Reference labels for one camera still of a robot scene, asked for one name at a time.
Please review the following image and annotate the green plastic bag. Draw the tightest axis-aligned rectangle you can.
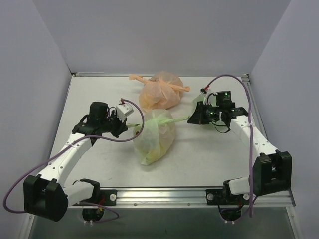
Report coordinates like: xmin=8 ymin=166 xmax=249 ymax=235
xmin=128 ymin=109 xmax=190 ymax=165

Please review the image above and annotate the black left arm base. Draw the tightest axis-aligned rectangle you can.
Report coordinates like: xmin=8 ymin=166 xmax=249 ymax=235
xmin=68 ymin=178 xmax=120 ymax=225

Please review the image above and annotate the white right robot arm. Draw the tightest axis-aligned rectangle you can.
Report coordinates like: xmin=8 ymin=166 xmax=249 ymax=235
xmin=187 ymin=89 xmax=292 ymax=204

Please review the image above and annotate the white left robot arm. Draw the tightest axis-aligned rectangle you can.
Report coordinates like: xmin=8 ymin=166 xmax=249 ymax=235
xmin=23 ymin=102 xmax=133 ymax=222

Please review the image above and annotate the orange tied plastic bag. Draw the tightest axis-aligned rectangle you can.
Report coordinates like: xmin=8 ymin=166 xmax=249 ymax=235
xmin=129 ymin=71 xmax=190 ymax=112

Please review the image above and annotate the green wavy plastic bowl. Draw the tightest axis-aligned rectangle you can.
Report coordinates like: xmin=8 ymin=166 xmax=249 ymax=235
xmin=187 ymin=96 xmax=219 ymax=125

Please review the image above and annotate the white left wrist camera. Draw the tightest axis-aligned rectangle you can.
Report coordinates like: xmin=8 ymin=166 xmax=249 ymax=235
xmin=116 ymin=99 xmax=134 ymax=122

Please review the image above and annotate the aluminium right side rail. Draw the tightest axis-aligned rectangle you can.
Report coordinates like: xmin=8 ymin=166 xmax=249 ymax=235
xmin=241 ymin=74 xmax=268 ymax=148

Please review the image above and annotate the aluminium rail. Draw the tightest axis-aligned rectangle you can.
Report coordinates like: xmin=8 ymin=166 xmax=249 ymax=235
xmin=72 ymin=72 xmax=106 ymax=77
xmin=241 ymin=74 xmax=268 ymax=148
xmin=27 ymin=186 xmax=296 ymax=209

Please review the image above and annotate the aluminium back rail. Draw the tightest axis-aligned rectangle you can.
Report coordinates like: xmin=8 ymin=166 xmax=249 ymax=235
xmin=72 ymin=72 xmax=106 ymax=77

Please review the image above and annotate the aluminium front rail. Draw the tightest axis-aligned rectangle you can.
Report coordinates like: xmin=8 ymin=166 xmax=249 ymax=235
xmin=27 ymin=186 xmax=296 ymax=209

